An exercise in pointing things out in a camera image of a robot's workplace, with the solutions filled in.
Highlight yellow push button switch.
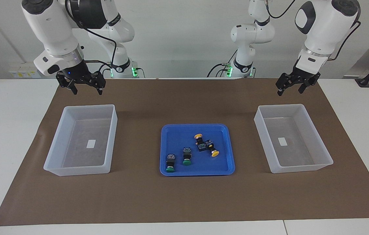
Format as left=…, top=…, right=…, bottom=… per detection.
left=205, top=140, right=220, bottom=158
left=194, top=133, right=207, bottom=151

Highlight green push button switch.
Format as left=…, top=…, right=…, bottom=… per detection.
left=166, top=153, right=176, bottom=172
left=182, top=147, right=192, bottom=166

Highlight translucent white plastic box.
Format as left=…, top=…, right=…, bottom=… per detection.
left=254, top=104, right=334, bottom=174
left=43, top=104, right=118, bottom=177

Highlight blue plastic tray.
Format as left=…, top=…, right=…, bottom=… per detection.
left=160, top=124, right=236, bottom=177

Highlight brown table mat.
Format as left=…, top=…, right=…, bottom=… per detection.
left=0, top=78, right=369, bottom=226

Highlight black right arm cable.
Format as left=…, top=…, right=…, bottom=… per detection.
left=65, top=0, right=118, bottom=79

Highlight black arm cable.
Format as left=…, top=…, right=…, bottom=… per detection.
left=264, top=0, right=361, bottom=61
left=65, top=0, right=118, bottom=79

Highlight white wall socket boxes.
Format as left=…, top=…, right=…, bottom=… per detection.
left=9, top=65, right=38, bottom=79

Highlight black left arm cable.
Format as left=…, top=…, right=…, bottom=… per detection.
left=264, top=0, right=361, bottom=61

